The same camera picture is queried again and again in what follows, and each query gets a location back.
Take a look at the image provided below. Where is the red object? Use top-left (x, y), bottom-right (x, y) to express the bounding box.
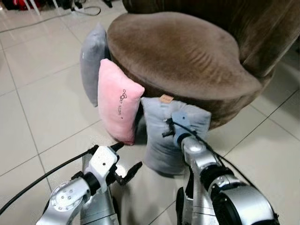
top-left (12, 0), bottom-right (44, 11)

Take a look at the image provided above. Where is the white power strip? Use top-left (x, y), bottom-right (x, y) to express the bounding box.
top-left (70, 2), bottom-right (88, 11)

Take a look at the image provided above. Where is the pink pillow with black print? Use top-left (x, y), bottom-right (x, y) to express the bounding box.
top-left (97, 59), bottom-right (145, 145)

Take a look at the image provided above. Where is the plain grey pillow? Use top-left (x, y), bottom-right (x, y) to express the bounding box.
top-left (80, 23), bottom-right (111, 107)

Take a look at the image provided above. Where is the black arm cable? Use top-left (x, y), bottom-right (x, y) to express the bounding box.
top-left (0, 145), bottom-right (100, 215)
top-left (170, 119), bottom-right (256, 188)

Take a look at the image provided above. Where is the brown plush sofa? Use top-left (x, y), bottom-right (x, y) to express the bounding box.
top-left (107, 0), bottom-right (300, 130)

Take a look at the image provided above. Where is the grey pillow with brown tag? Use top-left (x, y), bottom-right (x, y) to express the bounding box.
top-left (141, 95), bottom-right (212, 176)

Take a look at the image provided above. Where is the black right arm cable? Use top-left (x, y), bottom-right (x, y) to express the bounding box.
top-left (170, 119), bottom-right (256, 188)

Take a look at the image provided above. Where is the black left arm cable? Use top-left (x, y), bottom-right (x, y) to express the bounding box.
top-left (0, 145), bottom-right (100, 215)

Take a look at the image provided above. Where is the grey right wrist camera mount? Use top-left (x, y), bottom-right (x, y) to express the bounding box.
top-left (171, 112), bottom-right (190, 139)

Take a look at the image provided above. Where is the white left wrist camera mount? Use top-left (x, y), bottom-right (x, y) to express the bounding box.
top-left (88, 146), bottom-right (118, 182)

